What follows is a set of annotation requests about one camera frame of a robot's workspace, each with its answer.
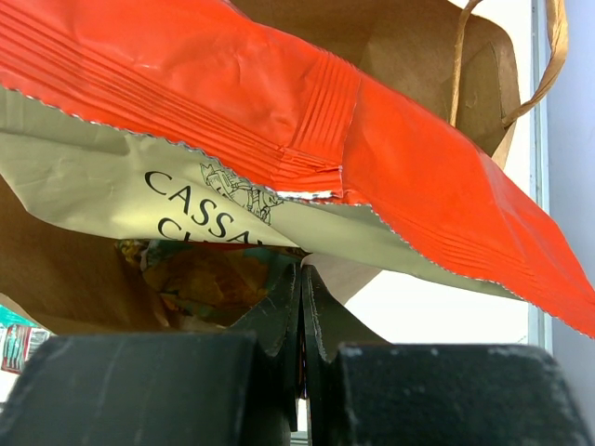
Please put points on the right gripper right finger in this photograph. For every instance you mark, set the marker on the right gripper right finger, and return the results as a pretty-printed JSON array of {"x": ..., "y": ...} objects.
[{"x": 363, "y": 390}]

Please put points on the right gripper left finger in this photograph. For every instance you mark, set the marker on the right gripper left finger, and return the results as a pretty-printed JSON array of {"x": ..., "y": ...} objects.
[{"x": 237, "y": 387}]

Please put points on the kraft crispy chips bag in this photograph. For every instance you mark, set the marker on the kraft crispy chips bag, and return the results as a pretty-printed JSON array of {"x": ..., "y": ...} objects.
[{"x": 216, "y": 283}]

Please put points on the brown paper bag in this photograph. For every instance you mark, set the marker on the brown paper bag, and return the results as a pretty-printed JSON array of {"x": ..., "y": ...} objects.
[{"x": 418, "y": 69}]

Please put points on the teal Fox's mint candy bag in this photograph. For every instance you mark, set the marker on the teal Fox's mint candy bag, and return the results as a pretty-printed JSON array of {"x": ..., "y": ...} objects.
[{"x": 20, "y": 338}]

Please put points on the red cream cassava chips bag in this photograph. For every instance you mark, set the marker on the red cream cassava chips bag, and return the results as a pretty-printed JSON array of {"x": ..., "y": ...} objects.
[{"x": 279, "y": 139}]

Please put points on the aluminium rail frame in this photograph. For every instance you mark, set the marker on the aluminium rail frame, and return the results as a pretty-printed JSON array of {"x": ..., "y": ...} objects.
[{"x": 540, "y": 331}]

